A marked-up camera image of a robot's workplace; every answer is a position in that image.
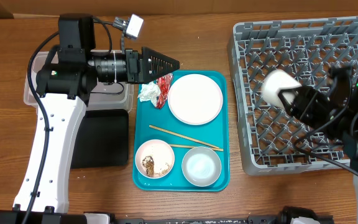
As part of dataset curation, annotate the white paper cup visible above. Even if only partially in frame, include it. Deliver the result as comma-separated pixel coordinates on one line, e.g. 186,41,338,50
261,69,301,109

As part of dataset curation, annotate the white round plate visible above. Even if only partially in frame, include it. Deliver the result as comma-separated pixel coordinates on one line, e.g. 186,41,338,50
168,73,223,126

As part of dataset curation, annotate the grey bowl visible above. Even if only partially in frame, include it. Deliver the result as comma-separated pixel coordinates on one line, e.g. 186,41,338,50
181,146,222,187

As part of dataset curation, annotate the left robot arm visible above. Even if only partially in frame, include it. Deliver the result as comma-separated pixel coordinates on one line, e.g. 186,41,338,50
0,13,180,224

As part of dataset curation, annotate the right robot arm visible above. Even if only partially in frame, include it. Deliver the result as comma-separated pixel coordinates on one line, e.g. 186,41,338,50
278,66,358,222

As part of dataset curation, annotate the grey dishwasher rack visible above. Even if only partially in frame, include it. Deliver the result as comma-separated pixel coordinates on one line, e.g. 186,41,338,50
227,16,358,175

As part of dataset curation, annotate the red snack wrapper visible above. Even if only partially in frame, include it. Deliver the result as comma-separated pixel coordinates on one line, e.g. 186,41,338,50
155,73,173,109

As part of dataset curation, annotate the crumpled white napkin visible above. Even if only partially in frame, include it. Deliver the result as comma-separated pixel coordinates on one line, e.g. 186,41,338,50
138,82,161,108

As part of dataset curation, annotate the clear plastic bin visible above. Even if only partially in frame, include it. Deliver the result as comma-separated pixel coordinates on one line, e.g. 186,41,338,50
23,51,134,112

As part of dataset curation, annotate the teal plastic tray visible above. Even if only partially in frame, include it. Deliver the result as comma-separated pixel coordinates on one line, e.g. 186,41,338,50
132,70,230,192

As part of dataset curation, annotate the black tray bin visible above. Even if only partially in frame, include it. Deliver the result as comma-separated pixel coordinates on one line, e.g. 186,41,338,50
71,109,129,169

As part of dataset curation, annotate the lower wooden chopstick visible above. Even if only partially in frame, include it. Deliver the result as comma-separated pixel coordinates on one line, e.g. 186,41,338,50
168,143,224,152

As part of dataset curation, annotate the pink bowl with rice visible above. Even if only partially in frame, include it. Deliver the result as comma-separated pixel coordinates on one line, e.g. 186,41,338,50
134,139,175,179

